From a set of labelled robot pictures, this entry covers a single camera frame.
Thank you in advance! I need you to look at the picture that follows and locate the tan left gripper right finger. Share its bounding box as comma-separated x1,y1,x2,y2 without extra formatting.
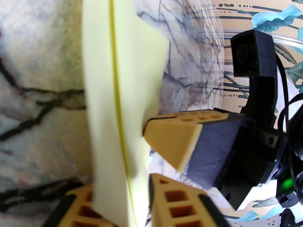
149,173,225,227

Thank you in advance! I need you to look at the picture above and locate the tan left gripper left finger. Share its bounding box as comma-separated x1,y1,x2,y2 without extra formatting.
45,184,119,227

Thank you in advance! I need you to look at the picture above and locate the pale yellow paper sheet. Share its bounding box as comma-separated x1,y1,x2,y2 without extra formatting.
82,0,169,227

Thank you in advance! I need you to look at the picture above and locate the black camera cable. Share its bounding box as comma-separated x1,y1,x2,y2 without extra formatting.
275,53,303,160

